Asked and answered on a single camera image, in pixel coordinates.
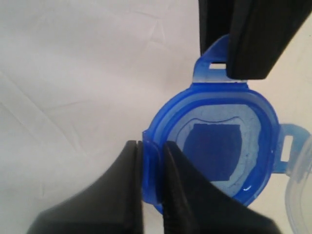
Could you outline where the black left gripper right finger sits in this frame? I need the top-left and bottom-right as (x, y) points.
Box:
(162, 141), (280, 234)

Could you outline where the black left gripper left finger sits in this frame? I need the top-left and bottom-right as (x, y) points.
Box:
(28, 140), (144, 234)

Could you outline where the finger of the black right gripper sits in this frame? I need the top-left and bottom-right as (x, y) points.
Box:
(198, 0), (235, 54)
(226, 0), (311, 80)

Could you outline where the blue container lid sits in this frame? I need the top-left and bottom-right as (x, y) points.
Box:
(142, 35), (311, 211)

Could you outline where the clear tall plastic container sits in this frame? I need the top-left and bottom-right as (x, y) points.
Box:
(285, 137), (312, 234)

